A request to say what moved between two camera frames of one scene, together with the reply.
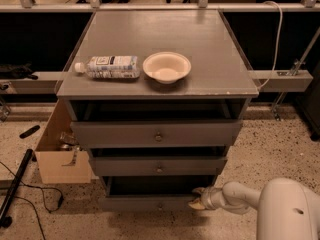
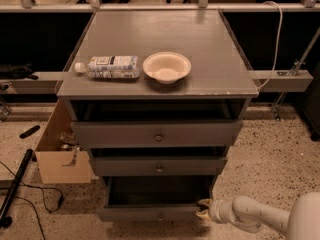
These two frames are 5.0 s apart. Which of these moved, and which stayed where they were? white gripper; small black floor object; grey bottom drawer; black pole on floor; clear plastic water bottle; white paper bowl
Moved: grey bottom drawer; white gripper
Stayed: small black floor object; white paper bowl; clear plastic water bottle; black pole on floor
